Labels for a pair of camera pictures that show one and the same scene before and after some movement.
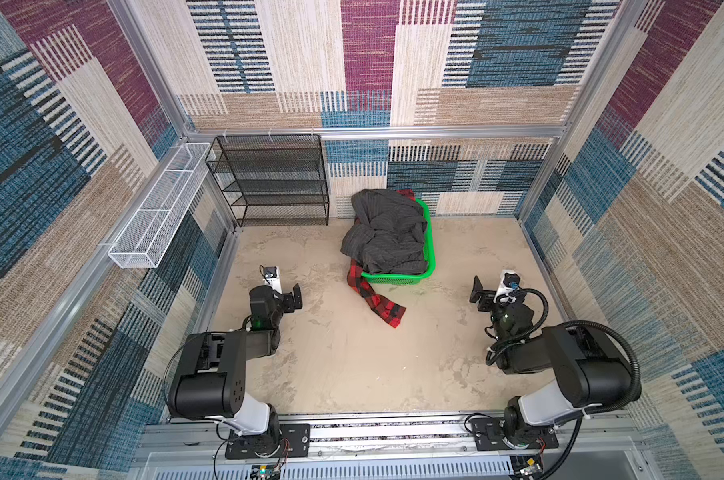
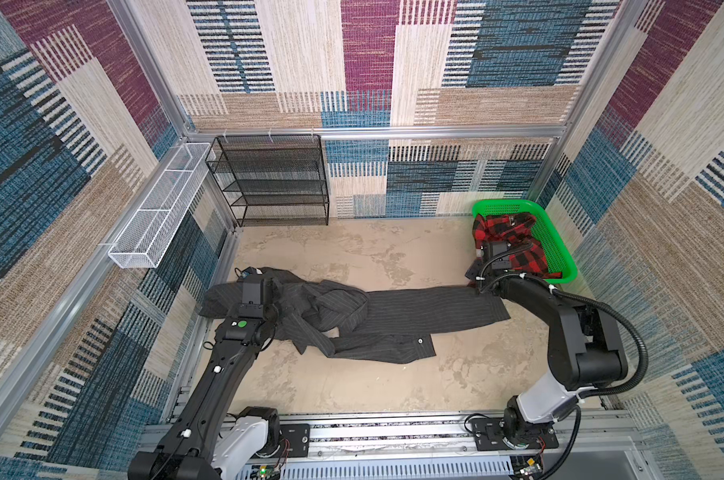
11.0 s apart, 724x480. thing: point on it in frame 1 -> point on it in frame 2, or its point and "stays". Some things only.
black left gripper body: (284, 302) -> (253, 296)
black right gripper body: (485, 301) -> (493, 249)
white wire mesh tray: (141, 242) stays
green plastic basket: (411, 278) -> (558, 254)
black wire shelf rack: (274, 179) stays
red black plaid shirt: (391, 311) -> (515, 230)
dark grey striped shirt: (388, 234) -> (370, 324)
